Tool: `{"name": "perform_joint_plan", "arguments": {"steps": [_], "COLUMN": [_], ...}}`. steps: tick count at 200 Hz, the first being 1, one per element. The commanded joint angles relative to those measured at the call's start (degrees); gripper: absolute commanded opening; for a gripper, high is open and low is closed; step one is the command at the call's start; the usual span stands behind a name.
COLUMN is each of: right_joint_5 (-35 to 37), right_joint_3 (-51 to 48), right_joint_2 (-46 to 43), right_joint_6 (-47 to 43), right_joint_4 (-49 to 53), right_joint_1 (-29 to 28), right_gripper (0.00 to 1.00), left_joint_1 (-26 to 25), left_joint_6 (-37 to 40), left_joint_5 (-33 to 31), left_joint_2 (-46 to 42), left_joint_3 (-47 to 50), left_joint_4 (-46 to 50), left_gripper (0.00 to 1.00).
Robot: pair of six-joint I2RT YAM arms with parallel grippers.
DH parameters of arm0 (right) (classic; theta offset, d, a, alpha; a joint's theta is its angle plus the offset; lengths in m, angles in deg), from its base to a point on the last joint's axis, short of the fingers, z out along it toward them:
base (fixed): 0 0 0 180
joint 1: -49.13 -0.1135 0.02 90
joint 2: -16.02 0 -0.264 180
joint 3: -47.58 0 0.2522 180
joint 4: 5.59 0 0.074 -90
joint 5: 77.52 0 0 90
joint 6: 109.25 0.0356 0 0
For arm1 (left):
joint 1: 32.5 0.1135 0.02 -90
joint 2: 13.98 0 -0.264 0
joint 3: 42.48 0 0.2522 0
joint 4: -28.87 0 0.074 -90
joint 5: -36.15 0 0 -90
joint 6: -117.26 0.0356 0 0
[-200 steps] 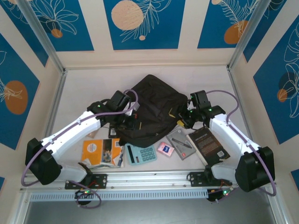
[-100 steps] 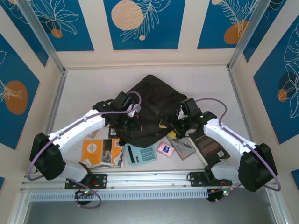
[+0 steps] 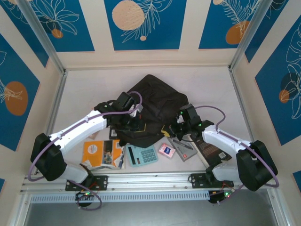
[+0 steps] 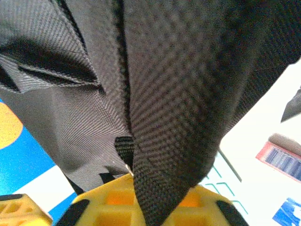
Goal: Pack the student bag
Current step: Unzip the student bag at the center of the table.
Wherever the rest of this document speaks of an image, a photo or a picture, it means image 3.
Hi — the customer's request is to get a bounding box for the black student backpack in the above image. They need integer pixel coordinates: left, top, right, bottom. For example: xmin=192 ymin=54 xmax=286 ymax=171
xmin=116 ymin=74 xmax=190 ymax=146

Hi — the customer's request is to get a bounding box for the small circuit board green light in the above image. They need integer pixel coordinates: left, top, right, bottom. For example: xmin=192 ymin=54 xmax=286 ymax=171
xmin=208 ymin=190 xmax=236 ymax=204
xmin=75 ymin=191 xmax=95 ymax=201

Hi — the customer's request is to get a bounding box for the white slotted cable duct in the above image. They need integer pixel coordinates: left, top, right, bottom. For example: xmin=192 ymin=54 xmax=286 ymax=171
xmin=30 ymin=191 xmax=210 ymax=203

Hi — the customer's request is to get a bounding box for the blue floral wall panel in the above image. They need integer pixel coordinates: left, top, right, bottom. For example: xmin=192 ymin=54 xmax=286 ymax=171
xmin=255 ymin=16 xmax=301 ymax=146
xmin=0 ymin=32 xmax=40 ymax=152
xmin=30 ymin=0 xmax=95 ymax=52
xmin=104 ymin=0 xmax=188 ymax=51
xmin=198 ymin=0 xmax=261 ymax=49

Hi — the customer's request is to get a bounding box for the black pen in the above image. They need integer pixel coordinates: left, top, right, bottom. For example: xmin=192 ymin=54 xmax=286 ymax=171
xmin=174 ymin=140 xmax=195 ymax=149

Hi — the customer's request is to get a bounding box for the dark book brown text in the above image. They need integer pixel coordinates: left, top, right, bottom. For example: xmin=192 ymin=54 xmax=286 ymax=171
xmin=192 ymin=136 xmax=234 ymax=167

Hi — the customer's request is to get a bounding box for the teal calculator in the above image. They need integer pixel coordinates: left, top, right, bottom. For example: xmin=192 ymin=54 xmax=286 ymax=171
xmin=125 ymin=144 xmax=159 ymax=168

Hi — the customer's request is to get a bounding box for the aluminium frame post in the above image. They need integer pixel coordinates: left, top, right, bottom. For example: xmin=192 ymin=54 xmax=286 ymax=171
xmin=229 ymin=0 xmax=276 ymax=73
xmin=16 ymin=0 xmax=69 ymax=75

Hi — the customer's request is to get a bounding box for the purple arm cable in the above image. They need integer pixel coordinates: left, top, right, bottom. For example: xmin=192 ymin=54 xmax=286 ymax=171
xmin=195 ymin=105 xmax=280 ymax=205
xmin=27 ymin=91 xmax=143 ymax=210

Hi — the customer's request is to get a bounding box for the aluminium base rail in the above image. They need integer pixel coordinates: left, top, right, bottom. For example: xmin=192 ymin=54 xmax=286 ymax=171
xmin=20 ymin=169 xmax=280 ymax=195

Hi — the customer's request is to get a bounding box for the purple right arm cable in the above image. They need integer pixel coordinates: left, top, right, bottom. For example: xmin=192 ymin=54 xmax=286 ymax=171
xmin=195 ymin=105 xmax=280 ymax=205

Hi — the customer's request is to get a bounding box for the aluminium table side rail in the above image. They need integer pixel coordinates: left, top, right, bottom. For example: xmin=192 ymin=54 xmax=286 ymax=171
xmin=229 ymin=67 xmax=256 ymax=145
xmin=41 ymin=70 xmax=69 ymax=142

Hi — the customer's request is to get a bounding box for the orange paperback book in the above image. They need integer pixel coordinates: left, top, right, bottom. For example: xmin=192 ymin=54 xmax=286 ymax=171
xmin=81 ymin=140 xmax=127 ymax=170

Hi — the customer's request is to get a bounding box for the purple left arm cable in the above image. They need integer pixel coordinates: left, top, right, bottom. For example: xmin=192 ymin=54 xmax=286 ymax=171
xmin=27 ymin=91 xmax=143 ymax=210

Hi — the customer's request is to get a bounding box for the pink card pack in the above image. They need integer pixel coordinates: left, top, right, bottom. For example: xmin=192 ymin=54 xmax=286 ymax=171
xmin=158 ymin=143 xmax=176 ymax=160

